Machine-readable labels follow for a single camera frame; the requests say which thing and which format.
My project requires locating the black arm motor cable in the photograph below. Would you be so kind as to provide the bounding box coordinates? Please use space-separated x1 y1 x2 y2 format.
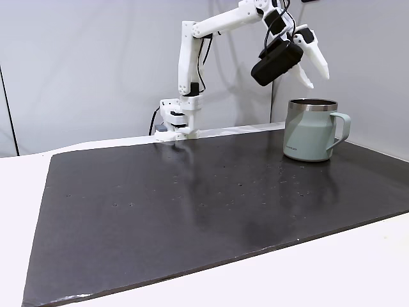
193 31 222 95

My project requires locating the black base power cable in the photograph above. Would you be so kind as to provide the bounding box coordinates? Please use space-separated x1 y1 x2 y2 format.
148 107 161 136

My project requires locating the pale green metal mug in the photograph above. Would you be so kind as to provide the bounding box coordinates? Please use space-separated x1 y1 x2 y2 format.
282 98 351 162

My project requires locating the black camera box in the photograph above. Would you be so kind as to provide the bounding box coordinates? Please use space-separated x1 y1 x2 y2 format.
251 39 305 87

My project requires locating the black camera cable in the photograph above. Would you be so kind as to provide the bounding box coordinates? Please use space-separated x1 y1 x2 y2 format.
258 0 296 59

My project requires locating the black table mat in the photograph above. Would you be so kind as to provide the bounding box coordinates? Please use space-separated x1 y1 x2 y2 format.
21 129 409 307

